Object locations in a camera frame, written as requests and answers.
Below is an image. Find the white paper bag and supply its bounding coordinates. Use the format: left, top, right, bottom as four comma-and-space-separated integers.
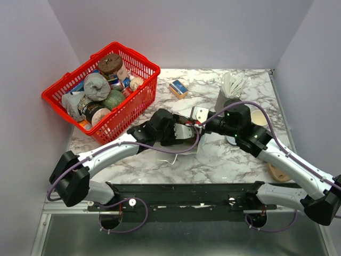
155, 133, 206, 165

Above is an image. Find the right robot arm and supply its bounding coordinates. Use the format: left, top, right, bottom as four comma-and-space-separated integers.
198, 100, 340, 226

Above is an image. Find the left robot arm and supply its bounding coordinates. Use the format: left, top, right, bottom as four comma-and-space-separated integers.
49, 109, 195, 211

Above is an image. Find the red plastic shopping basket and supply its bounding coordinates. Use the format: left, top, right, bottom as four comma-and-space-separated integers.
42, 42, 160, 145

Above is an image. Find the small blue orange box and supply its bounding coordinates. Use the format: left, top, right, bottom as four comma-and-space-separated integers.
168, 79, 188, 99

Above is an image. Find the grey straw holder cup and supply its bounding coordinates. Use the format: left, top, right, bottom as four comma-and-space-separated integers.
214, 90, 240, 112

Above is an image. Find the green melon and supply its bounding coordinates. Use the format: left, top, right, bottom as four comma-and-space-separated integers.
100, 90, 126, 110

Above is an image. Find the black labelled tub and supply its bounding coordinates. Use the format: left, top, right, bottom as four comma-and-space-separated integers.
82, 102, 111, 126

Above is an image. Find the grey crumpled paper bag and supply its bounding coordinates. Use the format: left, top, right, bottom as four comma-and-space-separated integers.
83, 73, 111, 101

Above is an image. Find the brown round lid container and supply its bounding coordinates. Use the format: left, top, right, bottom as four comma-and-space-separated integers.
98, 53, 123, 76

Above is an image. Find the white printed plastic bag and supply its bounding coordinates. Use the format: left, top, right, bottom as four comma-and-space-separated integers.
61, 91, 92, 122

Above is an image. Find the brown cardboard cup carrier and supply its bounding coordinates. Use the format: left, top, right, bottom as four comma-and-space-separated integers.
267, 163, 291, 182

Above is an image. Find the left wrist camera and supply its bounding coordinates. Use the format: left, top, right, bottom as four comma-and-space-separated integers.
174, 123, 195, 140

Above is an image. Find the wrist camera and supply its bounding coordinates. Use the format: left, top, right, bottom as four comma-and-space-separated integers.
190, 106, 209, 125
174, 123, 195, 140

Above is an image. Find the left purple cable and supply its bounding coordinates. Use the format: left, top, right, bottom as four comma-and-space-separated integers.
46, 125, 201, 235

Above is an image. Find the purple cable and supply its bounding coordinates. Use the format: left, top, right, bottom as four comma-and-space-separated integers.
46, 125, 201, 235
194, 101, 341, 233

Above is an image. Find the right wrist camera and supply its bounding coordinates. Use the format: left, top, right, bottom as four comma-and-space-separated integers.
190, 106, 209, 125

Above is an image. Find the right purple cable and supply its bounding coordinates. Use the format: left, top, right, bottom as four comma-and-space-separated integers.
194, 101, 341, 233

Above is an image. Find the black mounting rail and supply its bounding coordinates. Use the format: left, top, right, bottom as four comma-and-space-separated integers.
87, 182, 311, 222

